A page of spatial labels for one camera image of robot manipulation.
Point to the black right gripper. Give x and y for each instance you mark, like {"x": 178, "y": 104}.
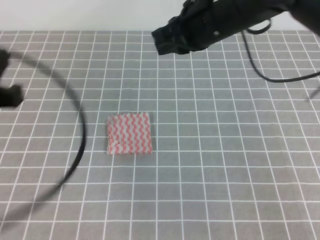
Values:
{"x": 204, "y": 22}

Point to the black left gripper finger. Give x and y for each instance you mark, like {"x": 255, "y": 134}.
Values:
{"x": 11, "y": 97}
{"x": 4, "y": 60}

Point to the pink white wavy striped towel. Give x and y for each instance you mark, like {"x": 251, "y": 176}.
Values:
{"x": 129, "y": 133}

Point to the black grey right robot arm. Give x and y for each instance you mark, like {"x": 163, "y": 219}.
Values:
{"x": 307, "y": 12}

